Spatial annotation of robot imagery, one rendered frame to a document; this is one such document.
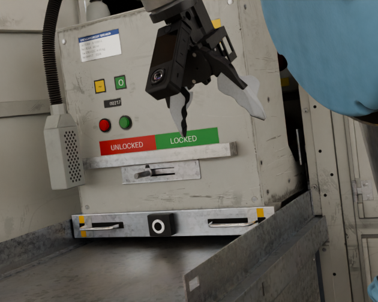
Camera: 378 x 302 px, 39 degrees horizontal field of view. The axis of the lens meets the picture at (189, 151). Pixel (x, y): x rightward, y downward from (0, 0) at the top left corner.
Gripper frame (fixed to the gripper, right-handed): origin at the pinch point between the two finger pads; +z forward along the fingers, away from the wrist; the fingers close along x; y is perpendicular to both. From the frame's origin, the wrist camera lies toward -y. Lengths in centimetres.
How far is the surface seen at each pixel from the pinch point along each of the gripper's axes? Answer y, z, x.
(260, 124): 30.9, 13.2, 12.0
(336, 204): 42, 43, 8
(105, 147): 23, 7, 50
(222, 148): 21.9, 12.8, 17.2
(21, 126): 26, -3, 79
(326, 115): 51, 23, 6
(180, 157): 20.1, 12.5, 27.1
